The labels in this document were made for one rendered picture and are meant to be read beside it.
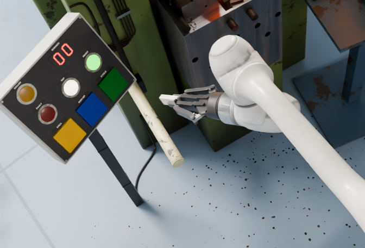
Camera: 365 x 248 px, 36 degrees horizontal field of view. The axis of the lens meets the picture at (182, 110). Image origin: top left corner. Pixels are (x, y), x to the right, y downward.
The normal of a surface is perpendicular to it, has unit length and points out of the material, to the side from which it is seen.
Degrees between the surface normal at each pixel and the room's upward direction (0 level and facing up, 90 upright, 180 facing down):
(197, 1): 90
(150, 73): 90
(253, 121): 80
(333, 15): 0
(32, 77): 60
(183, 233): 0
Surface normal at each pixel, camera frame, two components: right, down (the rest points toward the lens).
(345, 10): -0.16, -0.48
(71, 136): 0.61, 0.15
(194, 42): 0.47, 0.73
